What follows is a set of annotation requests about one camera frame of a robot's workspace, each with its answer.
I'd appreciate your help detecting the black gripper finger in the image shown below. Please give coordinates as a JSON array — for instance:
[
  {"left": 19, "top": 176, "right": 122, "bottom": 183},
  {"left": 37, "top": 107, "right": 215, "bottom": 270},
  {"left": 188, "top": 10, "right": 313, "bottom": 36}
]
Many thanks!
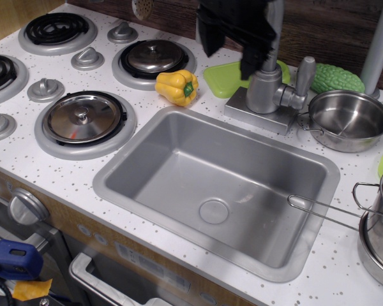
[
  {"left": 197, "top": 18, "right": 225, "bottom": 57},
  {"left": 240, "top": 41, "right": 274, "bottom": 80}
]

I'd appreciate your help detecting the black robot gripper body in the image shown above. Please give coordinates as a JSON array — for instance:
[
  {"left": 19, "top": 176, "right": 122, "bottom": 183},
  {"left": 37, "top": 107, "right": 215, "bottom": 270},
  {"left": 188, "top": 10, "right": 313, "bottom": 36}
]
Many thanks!
[{"left": 197, "top": 1, "right": 276, "bottom": 46}]

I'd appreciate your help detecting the silver toy faucet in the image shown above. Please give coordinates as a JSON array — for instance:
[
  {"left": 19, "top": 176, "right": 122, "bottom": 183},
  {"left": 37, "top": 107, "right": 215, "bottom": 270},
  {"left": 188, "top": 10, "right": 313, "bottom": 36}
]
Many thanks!
[{"left": 224, "top": 0, "right": 316, "bottom": 135}]

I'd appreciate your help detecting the green toy cutting board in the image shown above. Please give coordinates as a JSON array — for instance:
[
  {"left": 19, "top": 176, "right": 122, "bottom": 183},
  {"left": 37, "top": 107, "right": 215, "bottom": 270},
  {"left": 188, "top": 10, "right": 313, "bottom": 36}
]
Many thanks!
[{"left": 203, "top": 60, "right": 292, "bottom": 99}]

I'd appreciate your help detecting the yellow toy bell pepper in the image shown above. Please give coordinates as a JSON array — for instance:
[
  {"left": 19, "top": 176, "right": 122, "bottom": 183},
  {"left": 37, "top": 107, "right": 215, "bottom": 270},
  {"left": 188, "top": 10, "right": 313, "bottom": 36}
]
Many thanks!
[{"left": 154, "top": 69, "right": 199, "bottom": 106}]

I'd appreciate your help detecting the steel pot lid back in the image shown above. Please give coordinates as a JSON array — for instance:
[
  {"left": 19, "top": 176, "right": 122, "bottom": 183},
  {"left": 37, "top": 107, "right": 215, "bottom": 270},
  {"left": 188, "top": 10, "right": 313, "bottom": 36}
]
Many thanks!
[{"left": 120, "top": 40, "right": 190, "bottom": 80}]

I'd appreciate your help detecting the steel pot lid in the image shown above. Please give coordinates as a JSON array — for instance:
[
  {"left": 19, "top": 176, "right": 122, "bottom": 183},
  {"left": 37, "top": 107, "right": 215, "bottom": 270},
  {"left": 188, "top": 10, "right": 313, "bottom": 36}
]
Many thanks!
[
  {"left": 120, "top": 40, "right": 190, "bottom": 80},
  {"left": 43, "top": 91, "right": 128, "bottom": 144}
]

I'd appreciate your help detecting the hanging slotted spoon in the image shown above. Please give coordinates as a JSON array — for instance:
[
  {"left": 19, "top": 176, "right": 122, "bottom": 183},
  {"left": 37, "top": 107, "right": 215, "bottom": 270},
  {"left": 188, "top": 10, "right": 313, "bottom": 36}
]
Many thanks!
[{"left": 131, "top": 0, "right": 154, "bottom": 21}]

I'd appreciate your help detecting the green toy bitter gourd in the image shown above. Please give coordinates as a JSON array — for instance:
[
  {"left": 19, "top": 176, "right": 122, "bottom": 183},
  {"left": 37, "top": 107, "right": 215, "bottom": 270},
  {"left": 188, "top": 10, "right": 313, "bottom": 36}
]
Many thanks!
[{"left": 311, "top": 63, "right": 365, "bottom": 94}]

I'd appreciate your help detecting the grey stove knob back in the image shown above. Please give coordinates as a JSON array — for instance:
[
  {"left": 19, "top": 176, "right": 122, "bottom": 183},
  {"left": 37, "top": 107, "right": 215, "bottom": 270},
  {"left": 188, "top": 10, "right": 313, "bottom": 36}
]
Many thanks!
[{"left": 107, "top": 22, "right": 138, "bottom": 44}]

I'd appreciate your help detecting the grey stove knob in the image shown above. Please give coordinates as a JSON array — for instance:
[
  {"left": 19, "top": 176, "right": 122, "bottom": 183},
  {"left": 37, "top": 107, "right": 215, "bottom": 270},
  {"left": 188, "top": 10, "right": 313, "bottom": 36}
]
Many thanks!
[
  {"left": 107, "top": 22, "right": 138, "bottom": 44},
  {"left": 71, "top": 47, "right": 105, "bottom": 71},
  {"left": 27, "top": 78, "right": 65, "bottom": 103}
]

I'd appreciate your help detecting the grey plastic sink basin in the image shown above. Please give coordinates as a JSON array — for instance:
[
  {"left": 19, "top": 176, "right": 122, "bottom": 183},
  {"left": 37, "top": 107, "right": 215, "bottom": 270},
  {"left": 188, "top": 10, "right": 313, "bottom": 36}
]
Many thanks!
[{"left": 93, "top": 106, "right": 340, "bottom": 282}]

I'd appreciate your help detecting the steel pot lid front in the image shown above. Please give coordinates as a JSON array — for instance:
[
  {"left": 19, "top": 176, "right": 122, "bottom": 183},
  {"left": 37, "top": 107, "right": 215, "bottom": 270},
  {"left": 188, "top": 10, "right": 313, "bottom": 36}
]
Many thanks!
[{"left": 43, "top": 91, "right": 128, "bottom": 144}]

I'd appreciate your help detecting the black coil burner back left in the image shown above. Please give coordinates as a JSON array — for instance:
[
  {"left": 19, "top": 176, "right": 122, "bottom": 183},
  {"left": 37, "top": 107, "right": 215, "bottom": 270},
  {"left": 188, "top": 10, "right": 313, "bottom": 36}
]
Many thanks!
[{"left": 25, "top": 13, "right": 89, "bottom": 45}]

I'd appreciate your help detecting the grey stove knob front middle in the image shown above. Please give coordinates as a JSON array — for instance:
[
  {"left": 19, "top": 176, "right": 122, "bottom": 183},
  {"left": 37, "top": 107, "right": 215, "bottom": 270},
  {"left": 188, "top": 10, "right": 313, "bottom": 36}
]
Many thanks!
[{"left": 27, "top": 78, "right": 65, "bottom": 103}]

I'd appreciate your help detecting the grey oven knob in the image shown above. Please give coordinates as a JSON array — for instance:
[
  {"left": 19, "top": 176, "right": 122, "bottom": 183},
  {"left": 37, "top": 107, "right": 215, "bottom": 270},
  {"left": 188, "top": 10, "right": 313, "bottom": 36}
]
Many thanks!
[{"left": 7, "top": 187, "right": 50, "bottom": 226}]

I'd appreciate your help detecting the blue clamp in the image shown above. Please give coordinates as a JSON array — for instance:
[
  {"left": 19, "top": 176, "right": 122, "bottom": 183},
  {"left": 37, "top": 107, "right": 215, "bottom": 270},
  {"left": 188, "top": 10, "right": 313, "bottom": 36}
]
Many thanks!
[{"left": 0, "top": 240, "right": 43, "bottom": 281}]

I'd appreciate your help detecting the steel pan with handles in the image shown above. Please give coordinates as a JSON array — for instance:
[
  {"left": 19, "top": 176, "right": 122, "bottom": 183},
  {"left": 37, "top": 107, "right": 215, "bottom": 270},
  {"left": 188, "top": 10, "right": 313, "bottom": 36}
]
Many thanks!
[{"left": 296, "top": 90, "right": 383, "bottom": 153}]

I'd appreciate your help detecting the grey vertical post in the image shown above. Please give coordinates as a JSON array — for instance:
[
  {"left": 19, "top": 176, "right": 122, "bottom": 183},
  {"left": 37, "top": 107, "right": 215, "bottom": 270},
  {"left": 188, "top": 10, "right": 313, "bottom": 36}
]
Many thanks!
[{"left": 360, "top": 8, "right": 383, "bottom": 99}]

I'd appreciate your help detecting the steel pan with wire handle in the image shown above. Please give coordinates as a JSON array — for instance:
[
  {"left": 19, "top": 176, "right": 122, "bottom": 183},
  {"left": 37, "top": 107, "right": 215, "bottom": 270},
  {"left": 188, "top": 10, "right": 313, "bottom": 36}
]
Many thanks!
[{"left": 287, "top": 194, "right": 383, "bottom": 285}]

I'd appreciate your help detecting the grey oven door handle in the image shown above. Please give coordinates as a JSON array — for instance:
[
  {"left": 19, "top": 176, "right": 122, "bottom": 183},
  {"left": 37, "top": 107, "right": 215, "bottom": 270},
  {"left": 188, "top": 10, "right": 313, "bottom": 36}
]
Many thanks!
[{"left": 69, "top": 252, "right": 182, "bottom": 305}]

